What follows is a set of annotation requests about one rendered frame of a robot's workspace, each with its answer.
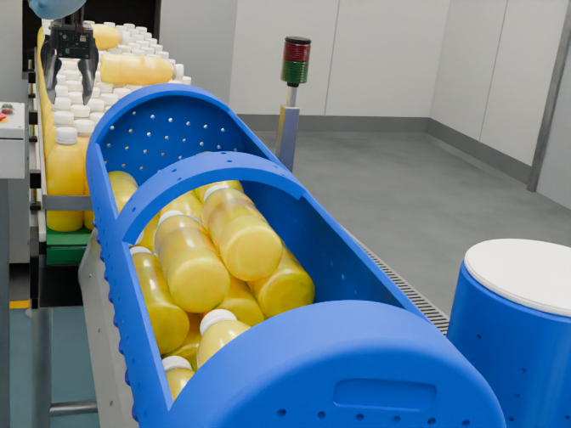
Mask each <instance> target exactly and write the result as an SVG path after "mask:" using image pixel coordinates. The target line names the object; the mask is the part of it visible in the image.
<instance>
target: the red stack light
mask: <svg viewBox="0 0 571 428"><path fill-rule="evenodd" d="M283 49H284V50H283V56H282V58H283V59H286V60H290V61H295V62H309V60H310V53H311V44H309V45H302V44H294V43H289V42H286V41H284V47H283Z"/></svg>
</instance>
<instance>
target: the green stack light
mask: <svg viewBox="0 0 571 428"><path fill-rule="evenodd" d="M281 64H282V65H281V71H280V79H281V81H283V82H289V83H297V84H303V83H306V82H307V79H308V67H309V62H295V61H290V60H286V59H282V63H281Z"/></svg>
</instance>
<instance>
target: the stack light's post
mask: <svg viewBox="0 0 571 428"><path fill-rule="evenodd" d="M299 113H300V108H298V107H297V106H296V105H295V107H288V106H286V104H282V105H281V106H280V120H279V128H278V136H277V144H276V151H275V156H276V158H277V159H278V160H279V161H280V162H281V163H282V164H283V165H284V166H285V167H286V168H287V169H288V170H289V171H290V173H291V174H292V170H293V163H294V155H295V148H296V141H297V128H298V120H299Z"/></svg>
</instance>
